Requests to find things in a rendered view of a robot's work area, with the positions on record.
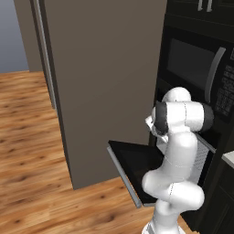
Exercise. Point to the grey-brown fridge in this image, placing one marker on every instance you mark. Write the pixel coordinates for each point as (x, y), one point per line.
(106, 76)

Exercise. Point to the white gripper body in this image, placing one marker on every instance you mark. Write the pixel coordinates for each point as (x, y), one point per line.
(150, 123)

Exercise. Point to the black base cabinet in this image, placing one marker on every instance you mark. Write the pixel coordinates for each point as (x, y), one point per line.
(224, 204)

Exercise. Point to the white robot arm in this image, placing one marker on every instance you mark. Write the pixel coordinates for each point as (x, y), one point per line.
(179, 152)

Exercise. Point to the black oven door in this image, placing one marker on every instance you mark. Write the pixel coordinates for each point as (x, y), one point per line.
(137, 161)

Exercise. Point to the black microwave oven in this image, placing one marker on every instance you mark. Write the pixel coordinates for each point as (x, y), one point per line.
(189, 61)

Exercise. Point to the black cupboard door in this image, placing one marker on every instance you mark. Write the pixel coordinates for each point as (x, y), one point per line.
(189, 9)

